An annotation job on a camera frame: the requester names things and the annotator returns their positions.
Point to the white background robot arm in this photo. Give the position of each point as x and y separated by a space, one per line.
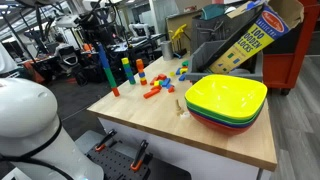
140 29

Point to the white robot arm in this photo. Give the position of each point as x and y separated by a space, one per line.
30 113

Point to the red rectangular block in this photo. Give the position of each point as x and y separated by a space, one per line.
161 77
153 81
156 87

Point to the small green block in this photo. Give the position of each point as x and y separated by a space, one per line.
161 82

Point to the small yellow block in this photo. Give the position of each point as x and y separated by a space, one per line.
172 74
156 83

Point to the long orange block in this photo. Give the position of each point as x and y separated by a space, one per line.
151 93

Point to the blue cube block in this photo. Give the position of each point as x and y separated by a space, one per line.
129 74
168 85

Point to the red wedge block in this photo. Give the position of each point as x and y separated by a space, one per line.
171 89

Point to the blue wedge block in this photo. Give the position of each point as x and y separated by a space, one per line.
166 81

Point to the red square block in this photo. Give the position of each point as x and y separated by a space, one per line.
143 82

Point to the thin yellow block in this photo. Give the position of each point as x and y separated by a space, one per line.
143 79

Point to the blue square block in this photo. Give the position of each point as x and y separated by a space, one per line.
142 74

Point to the small blue block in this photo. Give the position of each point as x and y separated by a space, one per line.
178 71
182 77

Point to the green cube block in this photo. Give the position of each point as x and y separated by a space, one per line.
132 80
127 67

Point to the yellow cylinder block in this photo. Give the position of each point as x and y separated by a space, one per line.
184 70

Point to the orange tall block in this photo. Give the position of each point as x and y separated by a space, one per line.
139 65

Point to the small red block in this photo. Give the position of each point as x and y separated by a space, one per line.
185 67

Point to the yellow cube block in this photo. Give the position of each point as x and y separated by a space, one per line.
125 61

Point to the wooden peg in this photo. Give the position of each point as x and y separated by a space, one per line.
179 107

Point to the small white object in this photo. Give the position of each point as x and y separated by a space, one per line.
185 115

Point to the grey metal cylinder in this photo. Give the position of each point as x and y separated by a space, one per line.
167 50

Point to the grey plastic bin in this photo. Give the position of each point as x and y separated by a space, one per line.
203 56

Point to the yellow hand tool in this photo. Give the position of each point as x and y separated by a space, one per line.
178 33

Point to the yellow plastic bowl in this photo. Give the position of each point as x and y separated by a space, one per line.
226 95

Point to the black orange clamp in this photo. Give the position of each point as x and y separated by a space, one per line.
106 139
139 155

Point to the brown cardboard panel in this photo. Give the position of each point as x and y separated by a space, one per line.
178 23

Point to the red plastic bowl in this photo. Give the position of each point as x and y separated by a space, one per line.
223 128

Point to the grey robot platform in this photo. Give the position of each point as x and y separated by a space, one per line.
166 171

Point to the dark grey crate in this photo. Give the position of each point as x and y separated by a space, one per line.
213 28

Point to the white table base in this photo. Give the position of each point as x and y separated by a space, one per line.
200 163

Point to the teal container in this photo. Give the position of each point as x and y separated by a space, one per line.
211 11

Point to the blue plastic bowl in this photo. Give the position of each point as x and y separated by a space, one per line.
248 124

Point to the black office chair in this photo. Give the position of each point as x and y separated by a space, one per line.
68 56

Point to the green plastic bowl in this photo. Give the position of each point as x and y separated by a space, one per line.
256 115

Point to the wooden blocks cardboard box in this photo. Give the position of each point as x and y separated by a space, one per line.
256 36

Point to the seated person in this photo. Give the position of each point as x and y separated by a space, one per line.
60 41

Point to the white studio lamp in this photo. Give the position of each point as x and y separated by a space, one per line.
66 21

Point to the black caster wheel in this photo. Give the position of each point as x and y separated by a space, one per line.
285 91

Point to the red tool cabinet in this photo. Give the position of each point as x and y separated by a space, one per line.
286 63

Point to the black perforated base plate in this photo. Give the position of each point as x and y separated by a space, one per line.
113 165

